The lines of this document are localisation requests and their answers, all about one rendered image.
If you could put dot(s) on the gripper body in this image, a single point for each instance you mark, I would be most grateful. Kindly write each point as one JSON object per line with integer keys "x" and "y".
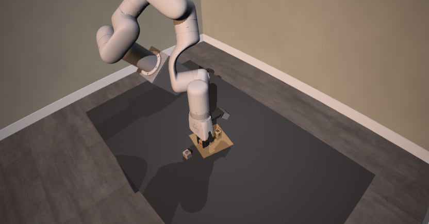
{"x": 201, "y": 127}

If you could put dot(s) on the orange flat mat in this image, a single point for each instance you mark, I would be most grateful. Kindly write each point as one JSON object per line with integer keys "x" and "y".
{"x": 219, "y": 143}

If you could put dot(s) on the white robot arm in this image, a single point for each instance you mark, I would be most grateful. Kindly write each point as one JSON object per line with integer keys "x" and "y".
{"x": 118, "y": 42}

